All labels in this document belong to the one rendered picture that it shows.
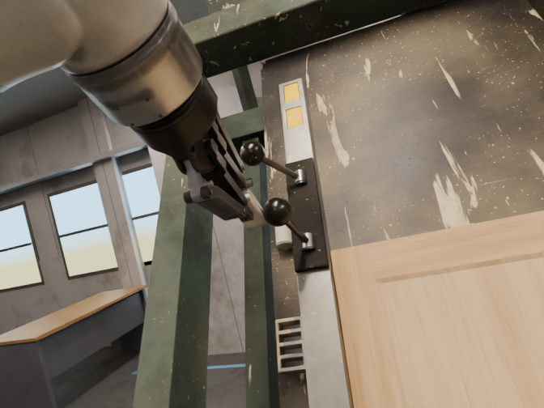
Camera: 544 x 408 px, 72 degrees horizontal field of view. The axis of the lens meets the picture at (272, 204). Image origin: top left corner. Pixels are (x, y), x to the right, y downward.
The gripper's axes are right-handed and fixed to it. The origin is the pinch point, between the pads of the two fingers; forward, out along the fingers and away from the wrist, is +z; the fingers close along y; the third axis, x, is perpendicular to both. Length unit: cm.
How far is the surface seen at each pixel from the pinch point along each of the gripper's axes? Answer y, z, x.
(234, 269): -119, 277, -121
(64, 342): -61, 238, -271
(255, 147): -11.5, 1.5, 0.7
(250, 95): -82, 49, -17
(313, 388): 19.6, 13.0, 3.3
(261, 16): -54, 7, 1
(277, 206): 0.5, 0.0, 3.8
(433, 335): 14.7, 15.3, 18.9
